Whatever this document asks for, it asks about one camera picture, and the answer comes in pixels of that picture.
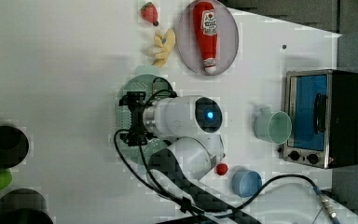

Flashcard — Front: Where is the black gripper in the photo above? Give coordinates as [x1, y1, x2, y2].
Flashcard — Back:
[119, 91, 153, 147]

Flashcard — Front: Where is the green plastic strainer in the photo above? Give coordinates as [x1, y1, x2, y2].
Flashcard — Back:
[115, 65, 170, 174]

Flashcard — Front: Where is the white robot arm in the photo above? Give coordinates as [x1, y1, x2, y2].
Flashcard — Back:
[115, 90, 261, 224]

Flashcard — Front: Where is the small red fruit toy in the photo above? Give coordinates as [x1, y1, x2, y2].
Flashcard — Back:
[215, 163, 228, 175]

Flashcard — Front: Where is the yellow banana peel toy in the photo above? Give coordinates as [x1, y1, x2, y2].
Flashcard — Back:
[145, 29, 176, 67]

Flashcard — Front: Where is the blue bowl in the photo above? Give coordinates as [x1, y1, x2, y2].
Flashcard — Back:
[231, 170, 262, 198]

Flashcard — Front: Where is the pink oval plate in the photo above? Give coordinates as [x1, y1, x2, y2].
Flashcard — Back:
[176, 0, 239, 76]

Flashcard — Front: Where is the red strawberry toy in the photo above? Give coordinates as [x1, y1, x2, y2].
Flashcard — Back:
[140, 2, 159, 26]

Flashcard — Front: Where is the red ketchup bottle toy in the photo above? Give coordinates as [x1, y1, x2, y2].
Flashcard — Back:
[193, 2, 218, 74]

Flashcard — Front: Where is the green cup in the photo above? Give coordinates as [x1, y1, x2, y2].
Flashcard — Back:
[254, 108, 292, 145]

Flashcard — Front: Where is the black toaster oven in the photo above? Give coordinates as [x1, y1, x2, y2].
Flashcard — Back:
[282, 69, 358, 169]

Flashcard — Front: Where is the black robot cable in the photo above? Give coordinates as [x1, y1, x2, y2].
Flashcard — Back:
[113, 129, 339, 224]

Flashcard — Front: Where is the black camera mount cylinder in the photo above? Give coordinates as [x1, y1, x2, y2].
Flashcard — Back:
[0, 125, 29, 169]

